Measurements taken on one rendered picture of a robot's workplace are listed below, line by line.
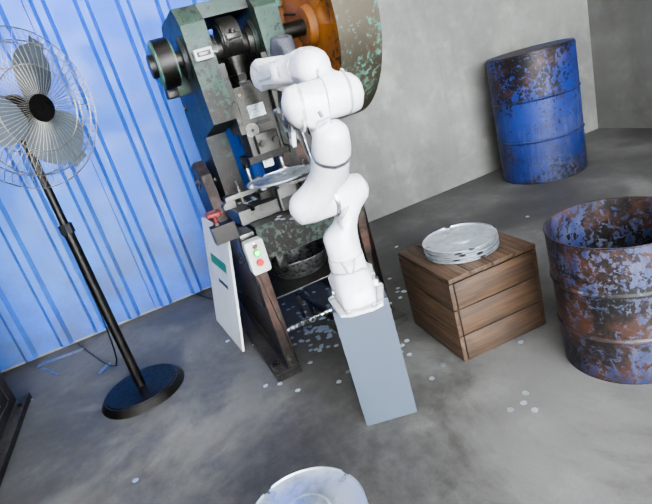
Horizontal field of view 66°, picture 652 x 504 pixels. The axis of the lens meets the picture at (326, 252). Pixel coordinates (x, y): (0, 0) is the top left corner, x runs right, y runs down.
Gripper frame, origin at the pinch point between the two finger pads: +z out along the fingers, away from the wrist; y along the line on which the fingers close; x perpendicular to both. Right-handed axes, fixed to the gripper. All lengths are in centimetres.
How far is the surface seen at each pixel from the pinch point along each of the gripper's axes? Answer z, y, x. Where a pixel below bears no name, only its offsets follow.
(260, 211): 30.9, -17.0, 2.6
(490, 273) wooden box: 34, 41, -72
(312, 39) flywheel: -18, 31, 37
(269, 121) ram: 4.4, 0.5, 22.9
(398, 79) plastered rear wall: 67, 143, 124
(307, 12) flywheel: -28, 31, 41
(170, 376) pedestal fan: 100, -77, -4
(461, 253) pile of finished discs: 31, 36, -61
